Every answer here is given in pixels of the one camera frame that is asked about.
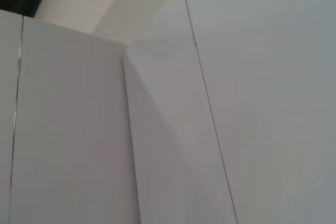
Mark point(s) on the white partition board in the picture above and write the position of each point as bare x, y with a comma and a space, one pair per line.
8, 90
73, 129
178, 129
275, 90

